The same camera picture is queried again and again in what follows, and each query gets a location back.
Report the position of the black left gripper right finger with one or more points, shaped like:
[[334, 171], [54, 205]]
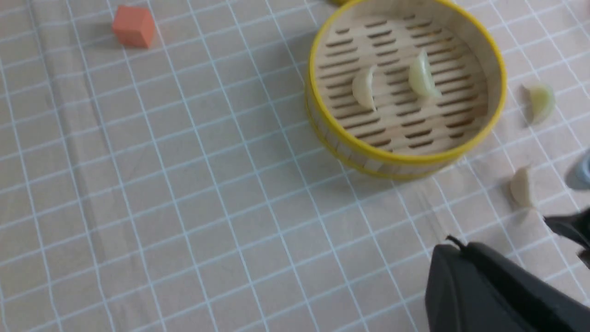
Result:
[[575, 227]]

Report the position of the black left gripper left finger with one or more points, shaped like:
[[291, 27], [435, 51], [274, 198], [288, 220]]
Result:
[[473, 288]]

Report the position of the white dumpling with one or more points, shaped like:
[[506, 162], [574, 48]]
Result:
[[522, 188], [362, 87]]

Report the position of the pale green dumpling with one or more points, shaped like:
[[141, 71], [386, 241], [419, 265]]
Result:
[[420, 77], [542, 102]]

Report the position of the yellow bamboo steamer tray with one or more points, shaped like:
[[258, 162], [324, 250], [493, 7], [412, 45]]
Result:
[[408, 136]]

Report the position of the checkered beige tablecloth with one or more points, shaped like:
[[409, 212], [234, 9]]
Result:
[[180, 188]]

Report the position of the orange foam cube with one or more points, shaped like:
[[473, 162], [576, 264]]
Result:
[[134, 26]]

